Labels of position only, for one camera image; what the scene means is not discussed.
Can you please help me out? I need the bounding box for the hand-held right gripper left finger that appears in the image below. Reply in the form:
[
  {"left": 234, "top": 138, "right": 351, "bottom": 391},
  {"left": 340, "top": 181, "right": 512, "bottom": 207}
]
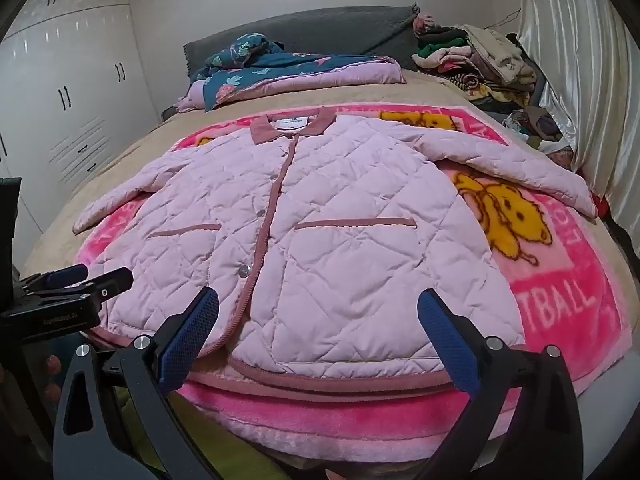
[{"left": 52, "top": 286, "right": 221, "bottom": 480}]

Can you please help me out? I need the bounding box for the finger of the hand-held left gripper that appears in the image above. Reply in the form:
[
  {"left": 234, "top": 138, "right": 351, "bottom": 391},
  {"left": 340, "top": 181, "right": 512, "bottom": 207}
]
[
  {"left": 74, "top": 267, "right": 134, "bottom": 306},
  {"left": 22, "top": 263, "right": 89, "bottom": 294}
]

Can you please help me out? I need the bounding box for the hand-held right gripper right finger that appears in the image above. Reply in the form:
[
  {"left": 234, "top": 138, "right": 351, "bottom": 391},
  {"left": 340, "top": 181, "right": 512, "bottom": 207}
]
[{"left": 416, "top": 288, "right": 585, "bottom": 480}]

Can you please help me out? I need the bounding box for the pink quilted jacket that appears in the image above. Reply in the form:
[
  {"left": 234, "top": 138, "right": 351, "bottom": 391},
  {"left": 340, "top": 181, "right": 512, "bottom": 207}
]
[{"left": 72, "top": 107, "right": 599, "bottom": 403}]

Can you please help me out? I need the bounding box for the bag of clothes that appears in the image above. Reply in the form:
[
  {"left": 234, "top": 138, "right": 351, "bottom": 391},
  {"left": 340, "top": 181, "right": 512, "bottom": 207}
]
[{"left": 502, "top": 105, "right": 573, "bottom": 151}]

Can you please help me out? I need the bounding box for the pile of folded clothes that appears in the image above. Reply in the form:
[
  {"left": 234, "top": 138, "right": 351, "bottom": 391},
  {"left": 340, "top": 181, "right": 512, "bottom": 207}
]
[{"left": 411, "top": 12, "right": 538, "bottom": 106}]

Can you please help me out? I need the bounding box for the person's left hand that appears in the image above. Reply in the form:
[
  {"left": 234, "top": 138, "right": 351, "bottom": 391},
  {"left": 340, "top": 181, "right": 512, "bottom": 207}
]
[{"left": 42, "top": 354, "right": 65, "bottom": 400}]

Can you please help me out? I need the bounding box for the yellow-green cloth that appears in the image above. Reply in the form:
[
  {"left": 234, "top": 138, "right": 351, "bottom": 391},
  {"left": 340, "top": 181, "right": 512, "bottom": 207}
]
[{"left": 117, "top": 390, "right": 281, "bottom": 480}]

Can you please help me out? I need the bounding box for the pink bear printed blanket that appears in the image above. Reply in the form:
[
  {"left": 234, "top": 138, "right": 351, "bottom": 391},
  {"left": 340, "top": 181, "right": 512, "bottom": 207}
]
[{"left": 75, "top": 102, "right": 633, "bottom": 461}]

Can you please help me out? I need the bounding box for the white wardrobe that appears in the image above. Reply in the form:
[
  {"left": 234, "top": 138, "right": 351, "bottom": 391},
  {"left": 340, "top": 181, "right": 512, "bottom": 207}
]
[{"left": 0, "top": 0, "right": 166, "bottom": 266}]

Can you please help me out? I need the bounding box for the pink floral bag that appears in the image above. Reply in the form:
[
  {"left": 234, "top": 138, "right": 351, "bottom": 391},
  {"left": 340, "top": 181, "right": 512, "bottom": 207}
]
[{"left": 546, "top": 146, "right": 576, "bottom": 172}]

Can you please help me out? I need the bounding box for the teal floral folded quilt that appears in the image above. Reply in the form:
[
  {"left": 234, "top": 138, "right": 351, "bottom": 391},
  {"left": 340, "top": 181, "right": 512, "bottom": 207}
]
[{"left": 172, "top": 32, "right": 407, "bottom": 113}]

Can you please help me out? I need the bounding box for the beige bed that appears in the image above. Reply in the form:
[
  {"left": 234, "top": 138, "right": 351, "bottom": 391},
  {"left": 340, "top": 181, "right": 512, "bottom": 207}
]
[{"left": 20, "top": 67, "right": 640, "bottom": 478}]

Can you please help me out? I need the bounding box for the white satin curtain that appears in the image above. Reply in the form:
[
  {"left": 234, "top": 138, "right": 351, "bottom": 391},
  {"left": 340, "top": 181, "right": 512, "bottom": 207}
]
[{"left": 517, "top": 0, "right": 640, "bottom": 226}]

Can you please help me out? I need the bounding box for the grey headboard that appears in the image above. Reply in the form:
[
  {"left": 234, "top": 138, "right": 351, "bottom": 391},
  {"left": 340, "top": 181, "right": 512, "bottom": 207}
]
[{"left": 182, "top": 5, "right": 421, "bottom": 73}]

